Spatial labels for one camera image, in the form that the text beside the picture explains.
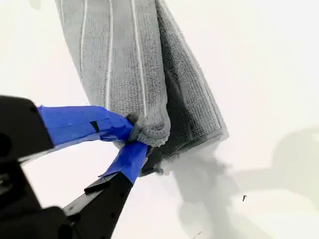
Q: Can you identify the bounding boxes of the grey striped towel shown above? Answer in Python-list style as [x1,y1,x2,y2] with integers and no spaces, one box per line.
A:
[54,0,230,176]

